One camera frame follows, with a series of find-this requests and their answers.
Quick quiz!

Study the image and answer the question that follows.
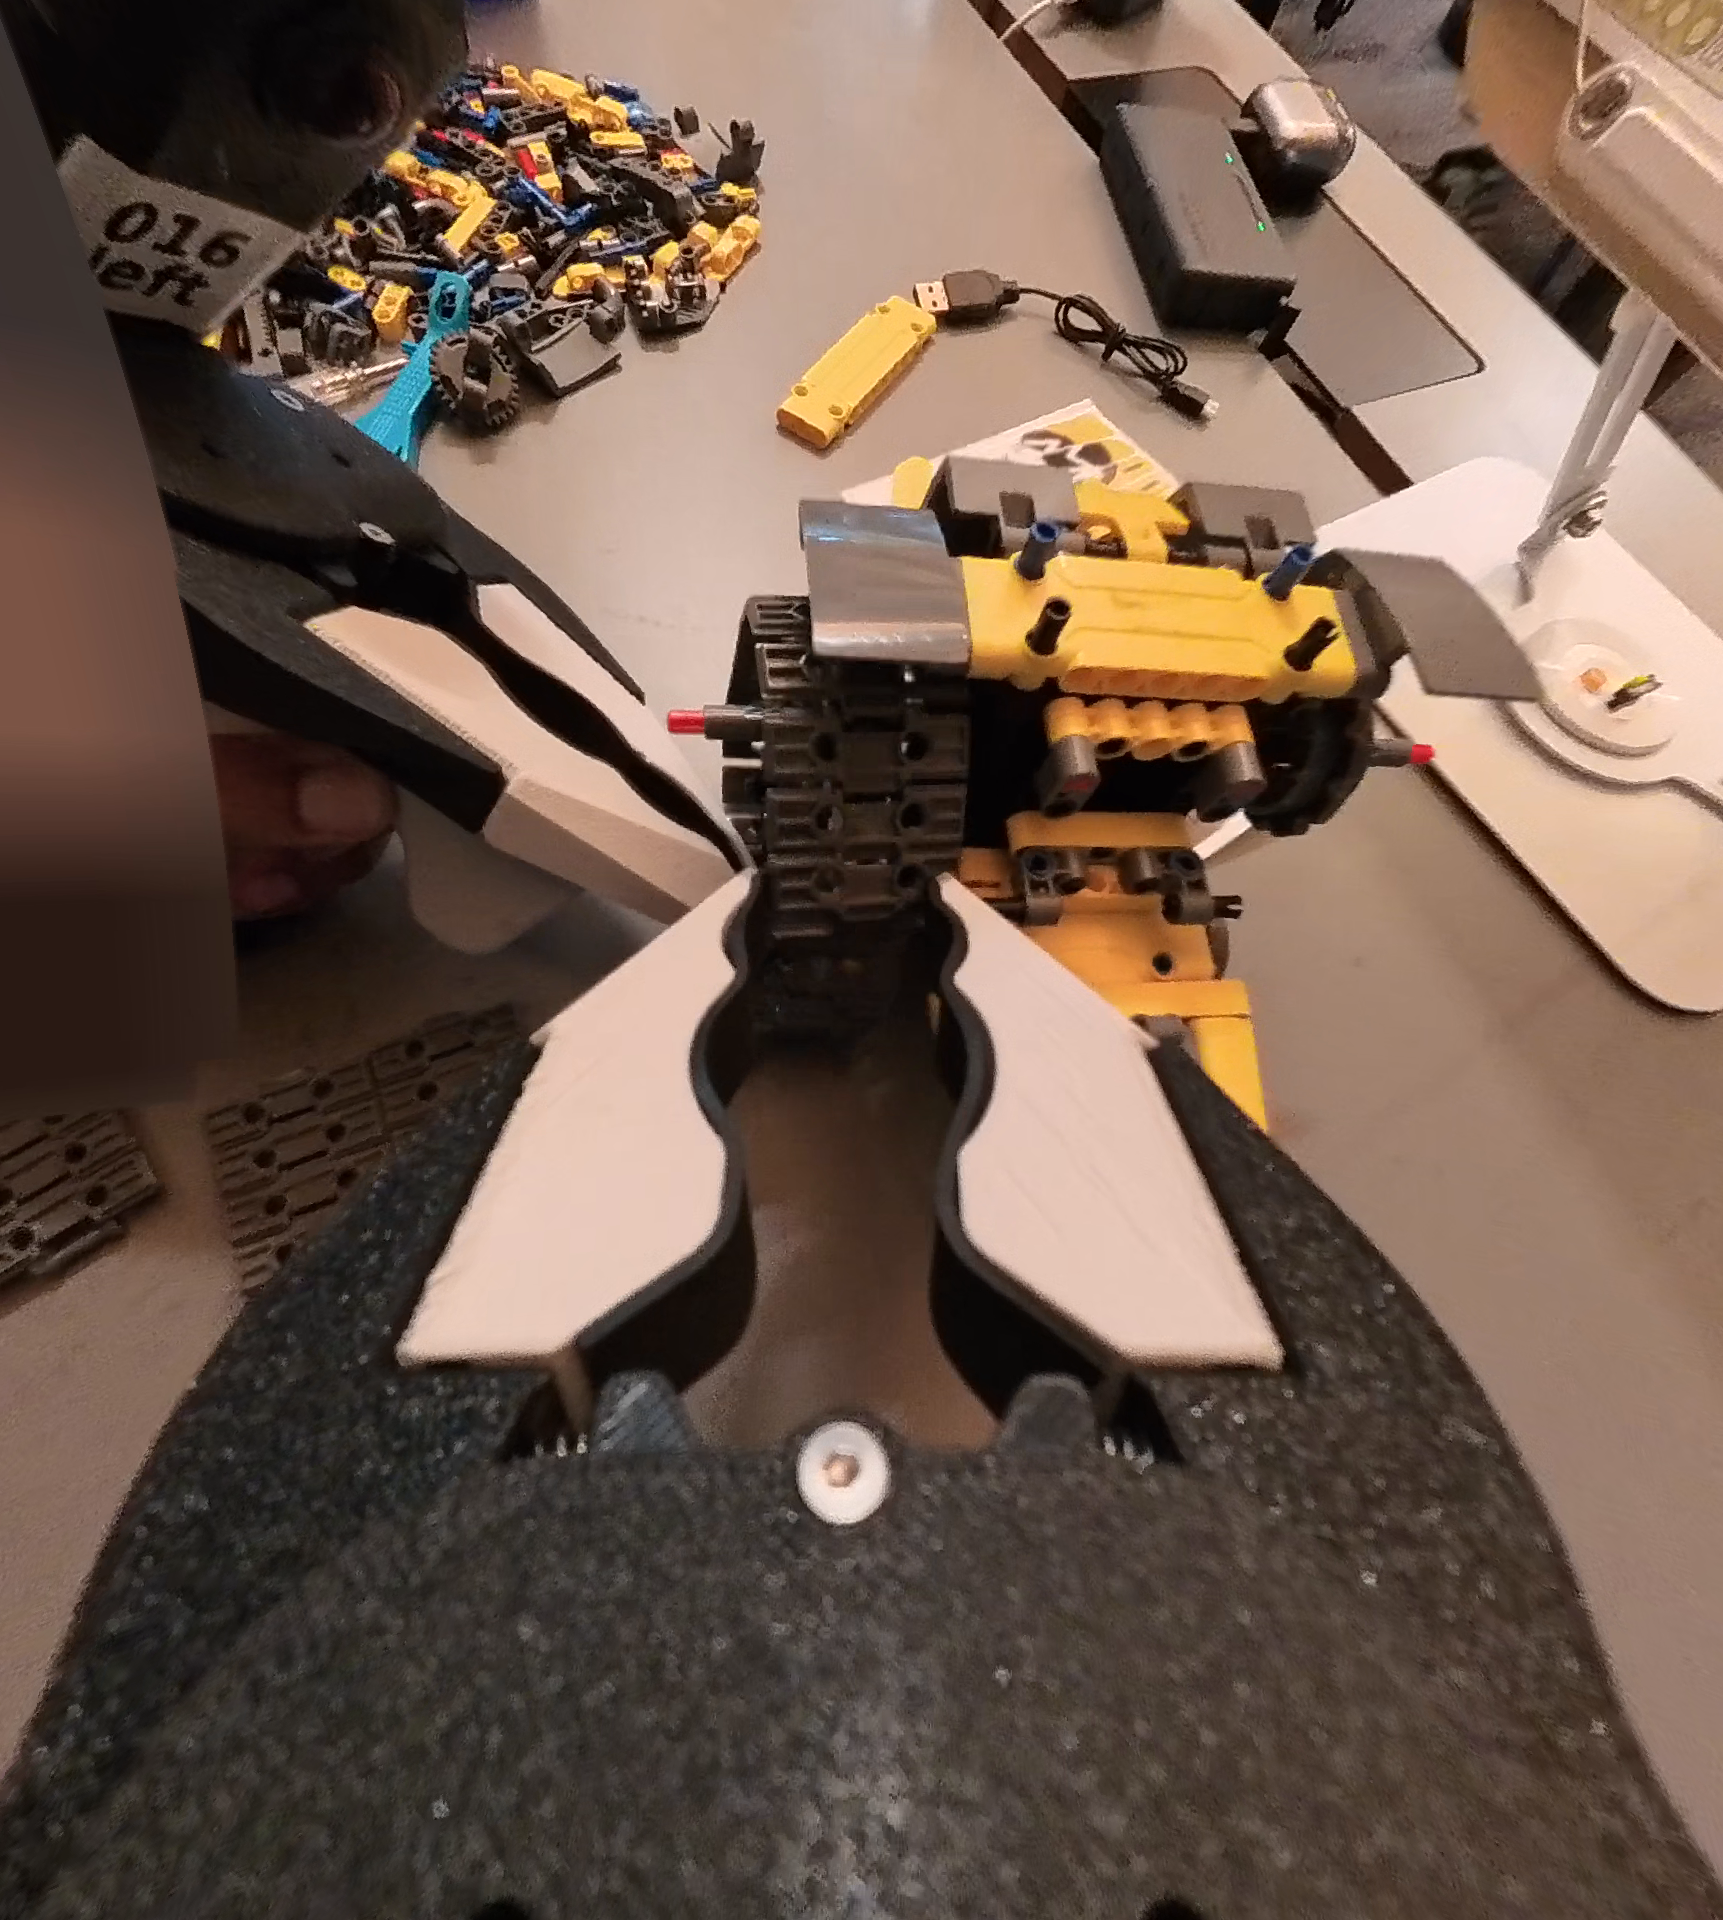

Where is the black table flap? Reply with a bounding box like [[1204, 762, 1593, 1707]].
[[1018, 59, 1489, 410]]

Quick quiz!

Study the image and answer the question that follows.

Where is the black power bank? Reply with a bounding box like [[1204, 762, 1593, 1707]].
[[1098, 98, 1301, 331]]

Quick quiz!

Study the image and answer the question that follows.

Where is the printed instruction sheet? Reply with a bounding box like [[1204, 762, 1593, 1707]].
[[844, 395, 1186, 519]]

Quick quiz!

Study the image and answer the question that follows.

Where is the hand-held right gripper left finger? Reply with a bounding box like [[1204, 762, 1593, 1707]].
[[394, 866, 758, 1434]]

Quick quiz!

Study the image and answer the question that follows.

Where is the yellow toy brick robot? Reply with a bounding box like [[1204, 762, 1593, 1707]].
[[666, 449, 1537, 1134]]

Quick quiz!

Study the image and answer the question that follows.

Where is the small silver device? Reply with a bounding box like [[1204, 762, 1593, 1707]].
[[1239, 78, 1361, 199]]

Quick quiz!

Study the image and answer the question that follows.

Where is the turquoise brick separator tool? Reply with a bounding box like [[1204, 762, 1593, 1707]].
[[352, 270, 480, 469]]

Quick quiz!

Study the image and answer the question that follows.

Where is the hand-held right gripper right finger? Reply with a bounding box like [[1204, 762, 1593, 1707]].
[[926, 874, 1287, 1434]]

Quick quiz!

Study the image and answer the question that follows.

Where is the yellow toy brick panel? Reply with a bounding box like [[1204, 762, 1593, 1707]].
[[776, 294, 942, 449]]

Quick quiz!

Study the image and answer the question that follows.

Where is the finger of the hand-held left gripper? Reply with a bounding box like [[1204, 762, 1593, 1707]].
[[476, 583, 744, 849], [310, 605, 762, 928]]

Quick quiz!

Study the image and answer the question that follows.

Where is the pile of toy brick parts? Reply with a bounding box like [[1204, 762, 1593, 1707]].
[[208, 59, 768, 439]]

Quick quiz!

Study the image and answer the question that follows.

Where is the person's left hand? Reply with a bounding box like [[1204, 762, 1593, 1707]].
[[208, 738, 402, 920]]

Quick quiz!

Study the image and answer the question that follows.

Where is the black usb cable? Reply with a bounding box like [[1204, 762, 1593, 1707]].
[[910, 263, 1225, 426]]

